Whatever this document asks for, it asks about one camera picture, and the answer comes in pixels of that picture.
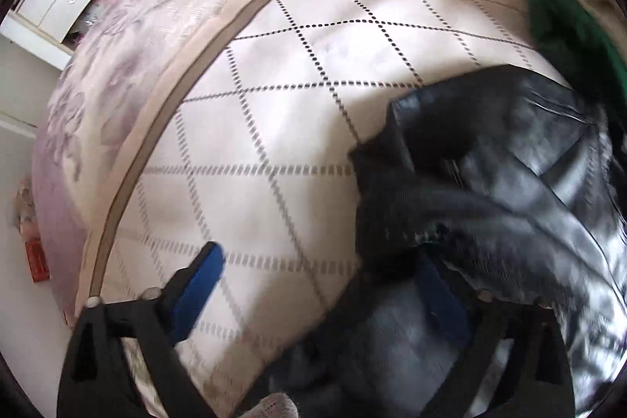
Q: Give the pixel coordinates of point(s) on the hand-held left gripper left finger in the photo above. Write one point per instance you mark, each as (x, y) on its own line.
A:
(200, 288)

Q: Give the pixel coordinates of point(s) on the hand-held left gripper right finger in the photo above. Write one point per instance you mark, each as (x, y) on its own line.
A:
(442, 303)

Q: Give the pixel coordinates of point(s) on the black leather jacket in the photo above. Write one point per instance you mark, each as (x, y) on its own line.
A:
(490, 163)

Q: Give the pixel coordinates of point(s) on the grey knitted cloth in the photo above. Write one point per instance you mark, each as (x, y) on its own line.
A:
(274, 407)

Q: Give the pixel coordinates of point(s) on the red flat box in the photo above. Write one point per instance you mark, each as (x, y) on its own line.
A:
(36, 260)

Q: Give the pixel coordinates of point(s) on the white quilted bed mat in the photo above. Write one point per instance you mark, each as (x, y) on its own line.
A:
(294, 104)

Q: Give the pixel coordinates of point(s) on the purple floral bed sheet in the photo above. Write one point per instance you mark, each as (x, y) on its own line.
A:
(122, 46)

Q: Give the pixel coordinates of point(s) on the dark green garment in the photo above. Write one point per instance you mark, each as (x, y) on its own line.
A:
(563, 24)

